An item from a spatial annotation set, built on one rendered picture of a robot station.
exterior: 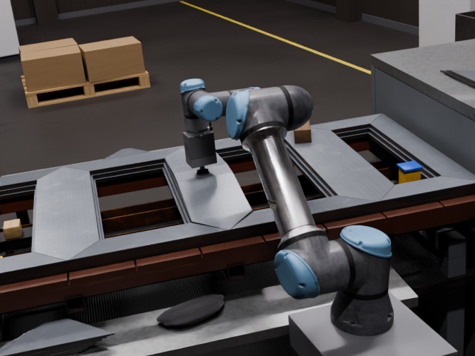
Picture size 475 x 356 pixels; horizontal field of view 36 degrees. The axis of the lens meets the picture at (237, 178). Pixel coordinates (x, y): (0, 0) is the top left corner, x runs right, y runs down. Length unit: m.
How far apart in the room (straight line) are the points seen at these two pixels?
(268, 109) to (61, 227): 0.77
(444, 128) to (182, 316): 1.11
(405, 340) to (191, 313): 0.57
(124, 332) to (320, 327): 0.54
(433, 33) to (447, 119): 4.02
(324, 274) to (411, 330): 0.29
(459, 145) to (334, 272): 0.95
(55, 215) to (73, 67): 4.59
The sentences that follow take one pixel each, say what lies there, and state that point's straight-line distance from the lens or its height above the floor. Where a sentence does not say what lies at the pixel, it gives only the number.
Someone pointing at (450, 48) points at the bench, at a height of 1.05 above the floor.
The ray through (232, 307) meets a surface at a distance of 2.06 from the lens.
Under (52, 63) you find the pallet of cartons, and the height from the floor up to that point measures 0.36.
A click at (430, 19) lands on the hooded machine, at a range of 6.55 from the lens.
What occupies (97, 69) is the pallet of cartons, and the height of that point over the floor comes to 0.24.
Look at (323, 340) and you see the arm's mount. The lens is 1.76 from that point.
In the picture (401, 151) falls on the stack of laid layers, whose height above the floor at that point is 0.84.
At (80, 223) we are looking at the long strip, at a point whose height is 0.86.
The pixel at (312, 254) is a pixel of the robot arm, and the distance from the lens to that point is 1.65.
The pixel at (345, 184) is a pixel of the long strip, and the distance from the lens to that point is 2.30.
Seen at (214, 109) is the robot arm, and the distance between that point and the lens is 2.17.
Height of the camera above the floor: 1.78
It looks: 22 degrees down
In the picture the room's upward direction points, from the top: 6 degrees counter-clockwise
